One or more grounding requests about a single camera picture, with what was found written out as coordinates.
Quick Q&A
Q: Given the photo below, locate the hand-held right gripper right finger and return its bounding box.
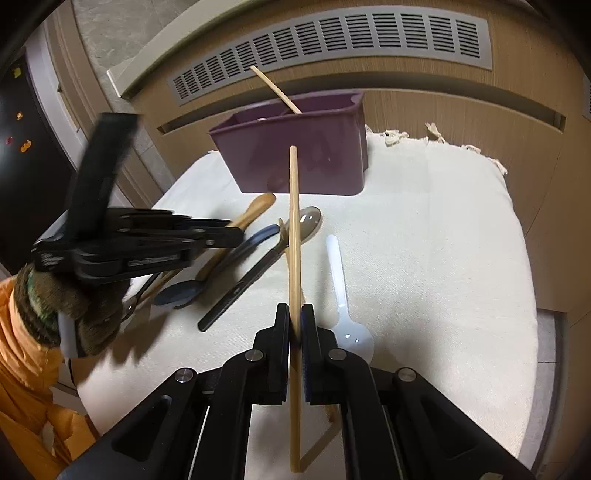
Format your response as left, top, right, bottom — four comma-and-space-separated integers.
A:
300, 302, 536, 480

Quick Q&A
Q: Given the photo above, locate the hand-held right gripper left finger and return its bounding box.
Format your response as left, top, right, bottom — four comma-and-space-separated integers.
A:
58, 302, 293, 480

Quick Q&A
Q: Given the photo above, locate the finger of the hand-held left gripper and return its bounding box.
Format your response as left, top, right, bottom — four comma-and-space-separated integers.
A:
81, 246, 197, 283
107, 208, 245, 253

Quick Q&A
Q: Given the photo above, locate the blue spoon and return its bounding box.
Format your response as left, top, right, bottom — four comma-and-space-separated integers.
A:
154, 224, 281, 309

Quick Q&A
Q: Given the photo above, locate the wooden chopstick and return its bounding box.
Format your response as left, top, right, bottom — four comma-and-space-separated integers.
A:
250, 65, 303, 115
299, 405, 339, 472
288, 146, 303, 473

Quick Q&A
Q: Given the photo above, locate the purple utensil holder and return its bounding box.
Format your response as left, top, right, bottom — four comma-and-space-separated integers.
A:
207, 91, 370, 197

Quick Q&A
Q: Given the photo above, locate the person's left hand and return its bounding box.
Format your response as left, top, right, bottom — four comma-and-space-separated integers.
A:
13, 264, 134, 360

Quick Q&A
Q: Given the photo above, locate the light wooden utensil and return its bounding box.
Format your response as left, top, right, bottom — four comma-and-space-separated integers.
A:
137, 217, 291, 307

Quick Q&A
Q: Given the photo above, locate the white plastic spoon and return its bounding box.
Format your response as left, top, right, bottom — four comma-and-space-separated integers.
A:
325, 234, 375, 365

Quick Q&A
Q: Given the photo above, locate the black refrigerator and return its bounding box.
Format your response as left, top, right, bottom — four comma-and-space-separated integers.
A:
0, 46, 80, 278

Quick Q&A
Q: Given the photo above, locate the wooden spoon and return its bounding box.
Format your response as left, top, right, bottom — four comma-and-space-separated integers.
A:
195, 193, 277, 283

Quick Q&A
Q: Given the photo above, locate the white fringed cloth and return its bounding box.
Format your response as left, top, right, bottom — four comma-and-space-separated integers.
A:
76, 124, 539, 480

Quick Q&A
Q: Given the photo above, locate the grey vent grille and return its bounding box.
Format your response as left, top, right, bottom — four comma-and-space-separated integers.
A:
167, 7, 494, 106

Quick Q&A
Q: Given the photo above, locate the wooden cabinet panel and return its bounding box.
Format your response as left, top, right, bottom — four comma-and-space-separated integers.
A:
115, 0, 591, 319

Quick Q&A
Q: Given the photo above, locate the black handled metal spoon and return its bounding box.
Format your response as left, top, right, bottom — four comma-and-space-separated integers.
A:
198, 206, 322, 333

